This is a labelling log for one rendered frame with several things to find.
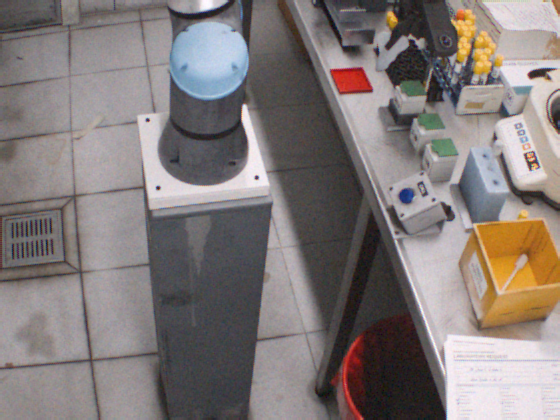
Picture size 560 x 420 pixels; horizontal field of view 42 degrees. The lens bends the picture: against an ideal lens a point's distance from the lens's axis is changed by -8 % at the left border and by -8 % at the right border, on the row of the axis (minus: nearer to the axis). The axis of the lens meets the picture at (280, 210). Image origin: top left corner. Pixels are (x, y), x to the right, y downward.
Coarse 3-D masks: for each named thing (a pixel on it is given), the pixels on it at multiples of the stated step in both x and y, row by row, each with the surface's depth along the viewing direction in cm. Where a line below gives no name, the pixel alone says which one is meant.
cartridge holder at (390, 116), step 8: (392, 104) 142; (384, 112) 144; (392, 112) 143; (424, 112) 141; (384, 120) 143; (392, 120) 142; (400, 120) 141; (408, 120) 141; (392, 128) 142; (400, 128) 142; (408, 128) 143
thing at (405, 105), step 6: (396, 90) 140; (396, 96) 141; (402, 96) 138; (420, 96) 138; (396, 102) 141; (402, 102) 138; (408, 102) 138; (414, 102) 139; (420, 102) 139; (402, 108) 139; (408, 108) 140; (414, 108) 140; (420, 108) 140
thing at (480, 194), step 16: (480, 160) 125; (496, 160) 126; (464, 176) 131; (480, 176) 124; (496, 176) 123; (464, 192) 131; (480, 192) 124; (496, 192) 121; (464, 208) 130; (480, 208) 124; (496, 208) 124; (464, 224) 128
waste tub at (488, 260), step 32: (480, 224) 116; (512, 224) 118; (544, 224) 118; (480, 256) 114; (512, 256) 125; (544, 256) 118; (480, 288) 115; (512, 288) 120; (544, 288) 110; (480, 320) 115; (512, 320) 116
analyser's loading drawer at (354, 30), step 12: (324, 0) 162; (336, 0) 158; (348, 0) 158; (336, 12) 157; (348, 12) 155; (360, 12) 156; (336, 24) 157; (348, 24) 157; (360, 24) 157; (348, 36) 153; (360, 36) 154; (372, 36) 154
